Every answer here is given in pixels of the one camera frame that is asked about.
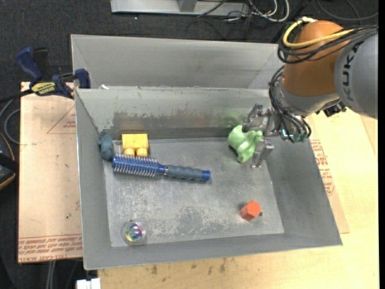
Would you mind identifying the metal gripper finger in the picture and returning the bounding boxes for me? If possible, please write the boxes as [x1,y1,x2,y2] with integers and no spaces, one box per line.
[250,140,275,169]
[242,103,265,133]

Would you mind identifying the green toy animal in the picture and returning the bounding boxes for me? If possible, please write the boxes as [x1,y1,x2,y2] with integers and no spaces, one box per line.
[226,124,265,164]

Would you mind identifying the red hexagonal block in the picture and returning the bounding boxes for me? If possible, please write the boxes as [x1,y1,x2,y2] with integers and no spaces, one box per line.
[239,200,263,222]

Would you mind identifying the grey metal bin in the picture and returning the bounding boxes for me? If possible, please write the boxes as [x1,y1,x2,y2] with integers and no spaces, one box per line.
[70,34,343,271]

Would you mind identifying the yellow toy block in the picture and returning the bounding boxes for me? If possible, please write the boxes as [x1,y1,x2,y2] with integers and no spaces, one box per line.
[120,133,150,158]

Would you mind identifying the blue hairbrush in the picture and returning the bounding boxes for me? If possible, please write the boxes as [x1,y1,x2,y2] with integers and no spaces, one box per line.
[111,152,212,183]

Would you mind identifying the clear iridescent ball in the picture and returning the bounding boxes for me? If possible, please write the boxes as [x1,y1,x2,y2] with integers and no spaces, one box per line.
[120,220,147,247]

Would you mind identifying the grey-blue toy animal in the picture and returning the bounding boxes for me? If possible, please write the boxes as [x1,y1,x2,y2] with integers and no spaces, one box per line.
[96,134,116,162]

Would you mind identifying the brown cardboard board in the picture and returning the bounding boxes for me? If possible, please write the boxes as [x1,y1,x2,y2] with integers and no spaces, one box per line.
[17,81,351,264]

